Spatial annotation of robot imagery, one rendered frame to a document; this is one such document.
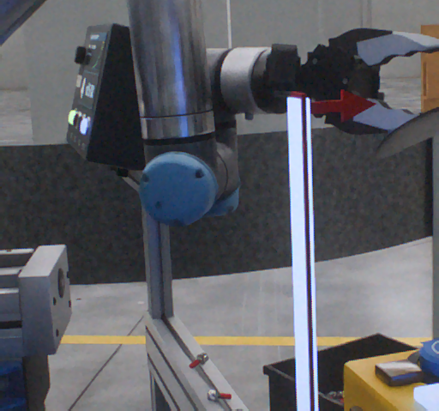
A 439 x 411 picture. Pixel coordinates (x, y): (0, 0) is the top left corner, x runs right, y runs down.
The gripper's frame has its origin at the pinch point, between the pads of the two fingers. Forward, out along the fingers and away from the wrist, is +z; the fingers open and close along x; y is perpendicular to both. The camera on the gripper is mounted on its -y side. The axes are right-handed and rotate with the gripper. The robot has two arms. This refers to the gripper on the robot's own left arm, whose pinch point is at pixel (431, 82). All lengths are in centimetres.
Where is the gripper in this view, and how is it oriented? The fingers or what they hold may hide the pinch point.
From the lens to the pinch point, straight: 86.1
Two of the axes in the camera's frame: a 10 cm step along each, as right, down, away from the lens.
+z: 8.3, 0.8, -5.5
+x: -0.4, 10.0, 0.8
